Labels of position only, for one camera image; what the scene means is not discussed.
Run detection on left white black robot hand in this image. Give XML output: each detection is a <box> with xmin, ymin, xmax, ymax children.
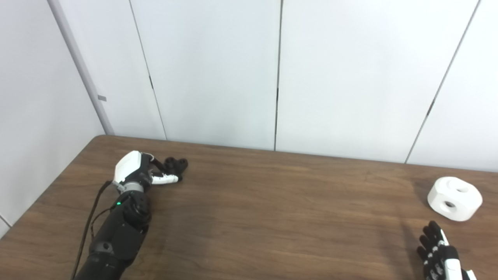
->
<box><xmin>112</xmin><ymin>150</ymin><xmax>183</xmax><ymax>194</ymax></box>

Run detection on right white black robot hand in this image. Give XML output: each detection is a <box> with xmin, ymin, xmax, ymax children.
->
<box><xmin>417</xmin><ymin>220</ymin><xmax>477</xmax><ymax>280</ymax></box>

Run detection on black flanged holder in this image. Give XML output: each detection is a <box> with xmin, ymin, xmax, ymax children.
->
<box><xmin>163</xmin><ymin>157</ymin><xmax>189</xmax><ymax>182</ymax></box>

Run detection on round white piece with hole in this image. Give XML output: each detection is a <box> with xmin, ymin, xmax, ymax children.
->
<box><xmin>427</xmin><ymin>176</ymin><xmax>484</xmax><ymax>222</ymax></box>

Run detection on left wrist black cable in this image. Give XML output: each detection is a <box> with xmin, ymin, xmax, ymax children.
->
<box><xmin>72</xmin><ymin>180</ymin><xmax>118</xmax><ymax>280</ymax></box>

